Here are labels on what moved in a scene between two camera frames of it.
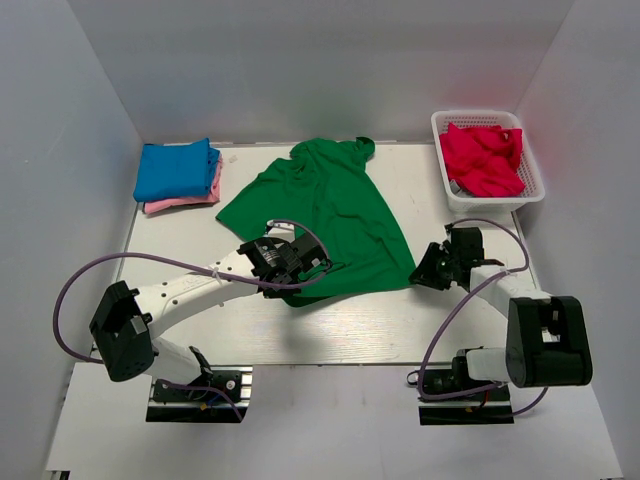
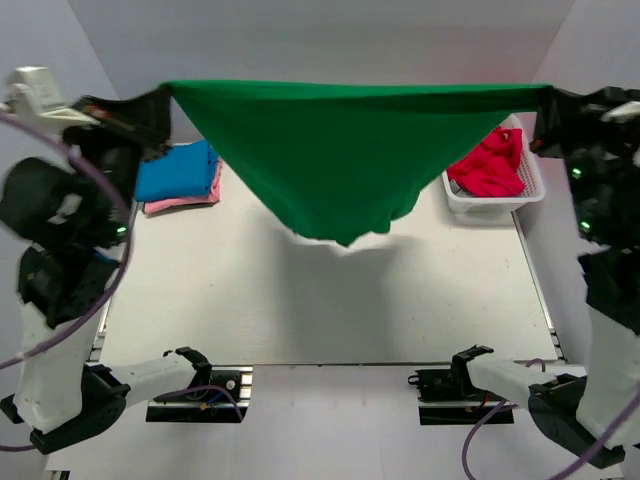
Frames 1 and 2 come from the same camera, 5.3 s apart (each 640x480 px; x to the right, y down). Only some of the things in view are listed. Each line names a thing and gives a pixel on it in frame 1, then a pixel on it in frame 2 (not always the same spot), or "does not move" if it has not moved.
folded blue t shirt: x=175 y=170 does not move
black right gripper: x=425 y=273 -> x=565 y=115
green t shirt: x=328 y=189 -> x=354 y=159
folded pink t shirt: x=213 y=197 does not move
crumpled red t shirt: x=484 y=161 does not move
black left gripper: x=293 y=289 -> x=143 y=120
